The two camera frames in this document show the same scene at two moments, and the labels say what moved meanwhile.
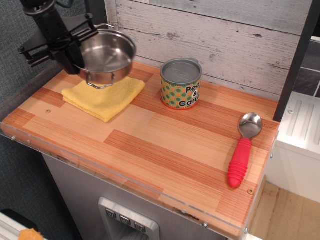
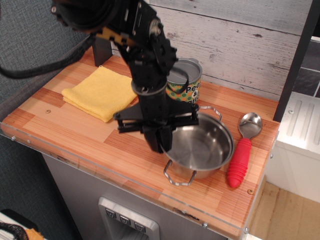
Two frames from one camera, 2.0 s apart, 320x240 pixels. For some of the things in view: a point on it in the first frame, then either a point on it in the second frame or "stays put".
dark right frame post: [309, 24] stays put
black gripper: [74, 30] to [154, 111]
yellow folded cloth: [104, 103] stays put
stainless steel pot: [108, 56] to [200, 149]
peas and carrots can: [180, 81] stays put
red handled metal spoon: [250, 124] stays put
